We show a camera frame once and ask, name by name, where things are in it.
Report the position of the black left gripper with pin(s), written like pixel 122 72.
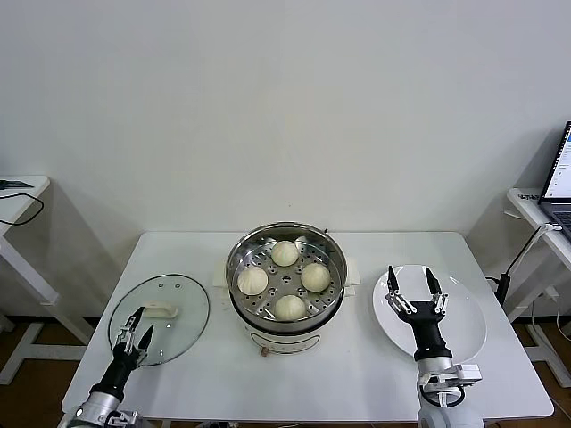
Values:
pixel 116 374

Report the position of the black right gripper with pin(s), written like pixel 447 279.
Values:
pixel 428 334

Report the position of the round glass lid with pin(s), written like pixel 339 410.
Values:
pixel 178 312

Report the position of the white steamed baozi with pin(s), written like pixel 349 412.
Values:
pixel 290 307
pixel 316 277
pixel 252 281
pixel 284 253

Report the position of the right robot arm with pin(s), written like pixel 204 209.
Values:
pixel 437 374

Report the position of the steel steamer basket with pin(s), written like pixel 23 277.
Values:
pixel 243 258

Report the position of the white round plate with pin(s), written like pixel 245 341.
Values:
pixel 468 330

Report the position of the dark floor object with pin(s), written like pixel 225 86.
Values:
pixel 4 323

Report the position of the white electric cooker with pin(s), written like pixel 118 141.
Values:
pixel 285 341

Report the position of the white side table with laptop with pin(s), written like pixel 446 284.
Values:
pixel 528 209

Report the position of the grey open laptop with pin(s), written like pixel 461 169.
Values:
pixel 560 178

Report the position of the flat black device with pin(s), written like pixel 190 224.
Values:
pixel 15 183

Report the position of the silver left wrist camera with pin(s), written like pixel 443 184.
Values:
pixel 122 417

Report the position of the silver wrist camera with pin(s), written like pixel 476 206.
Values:
pixel 466 373
pixel 122 417

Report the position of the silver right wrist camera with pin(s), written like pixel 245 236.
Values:
pixel 466 373

